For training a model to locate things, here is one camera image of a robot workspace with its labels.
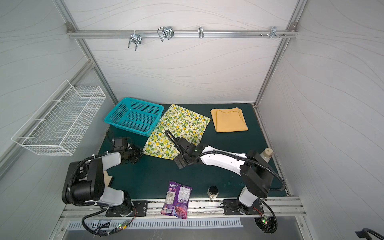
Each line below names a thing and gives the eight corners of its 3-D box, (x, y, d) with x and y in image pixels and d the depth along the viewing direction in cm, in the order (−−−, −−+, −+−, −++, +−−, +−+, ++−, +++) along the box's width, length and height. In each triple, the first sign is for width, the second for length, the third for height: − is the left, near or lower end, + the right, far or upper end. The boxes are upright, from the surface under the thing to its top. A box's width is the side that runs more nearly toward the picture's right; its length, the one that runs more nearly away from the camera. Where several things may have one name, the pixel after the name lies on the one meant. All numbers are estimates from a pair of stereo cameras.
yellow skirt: (216, 133, 106) (216, 130, 103) (211, 111, 119) (211, 108, 117) (247, 130, 108) (248, 128, 105) (238, 109, 121) (239, 106, 118)
